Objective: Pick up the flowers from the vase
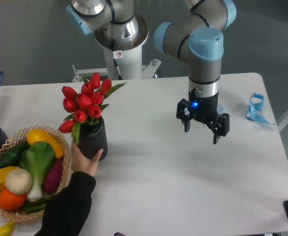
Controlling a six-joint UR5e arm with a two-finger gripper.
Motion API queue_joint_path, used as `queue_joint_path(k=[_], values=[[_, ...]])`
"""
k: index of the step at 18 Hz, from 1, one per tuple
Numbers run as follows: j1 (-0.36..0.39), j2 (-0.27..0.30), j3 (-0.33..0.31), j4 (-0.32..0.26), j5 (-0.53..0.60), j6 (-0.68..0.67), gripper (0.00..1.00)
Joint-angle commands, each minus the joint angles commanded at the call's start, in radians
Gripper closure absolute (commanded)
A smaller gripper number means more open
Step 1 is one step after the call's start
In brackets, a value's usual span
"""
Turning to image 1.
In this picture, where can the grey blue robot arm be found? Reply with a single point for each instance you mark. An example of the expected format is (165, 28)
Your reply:
(198, 42)

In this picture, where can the yellow banana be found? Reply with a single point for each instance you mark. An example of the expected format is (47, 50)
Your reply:
(7, 229)

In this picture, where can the large blue ribbon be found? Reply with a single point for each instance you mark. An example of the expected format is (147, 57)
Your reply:
(254, 110)

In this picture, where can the woven wicker basket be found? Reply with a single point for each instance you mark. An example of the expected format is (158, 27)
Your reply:
(20, 215)

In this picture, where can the person's bare hand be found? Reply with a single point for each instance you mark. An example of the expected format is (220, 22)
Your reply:
(80, 163)

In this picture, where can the yellow bell pepper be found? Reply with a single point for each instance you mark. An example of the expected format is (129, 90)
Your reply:
(3, 173)

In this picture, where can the red tulip bouquet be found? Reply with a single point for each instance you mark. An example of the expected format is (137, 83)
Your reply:
(86, 106)

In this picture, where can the dark green cucumber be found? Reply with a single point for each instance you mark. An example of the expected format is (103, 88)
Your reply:
(13, 155)

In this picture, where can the green bok choy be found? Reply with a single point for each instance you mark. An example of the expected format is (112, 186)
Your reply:
(37, 160)

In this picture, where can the black sleeved forearm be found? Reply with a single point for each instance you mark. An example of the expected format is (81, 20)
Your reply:
(67, 211)

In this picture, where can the orange fruit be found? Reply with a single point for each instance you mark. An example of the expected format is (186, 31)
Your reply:
(10, 201)

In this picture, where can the black ribbed vase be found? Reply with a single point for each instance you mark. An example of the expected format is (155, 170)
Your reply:
(92, 138)

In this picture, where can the metal table frame bracket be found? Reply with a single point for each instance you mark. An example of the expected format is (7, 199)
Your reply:
(148, 71)

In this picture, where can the white steamed bun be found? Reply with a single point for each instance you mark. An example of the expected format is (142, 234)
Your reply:
(18, 181)

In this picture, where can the green vegetable under basket items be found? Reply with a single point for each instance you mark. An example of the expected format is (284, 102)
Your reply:
(36, 206)

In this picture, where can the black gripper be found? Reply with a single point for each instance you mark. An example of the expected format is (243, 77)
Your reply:
(203, 110)

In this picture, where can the purple sweet potato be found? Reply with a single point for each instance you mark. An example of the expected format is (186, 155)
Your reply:
(53, 178)

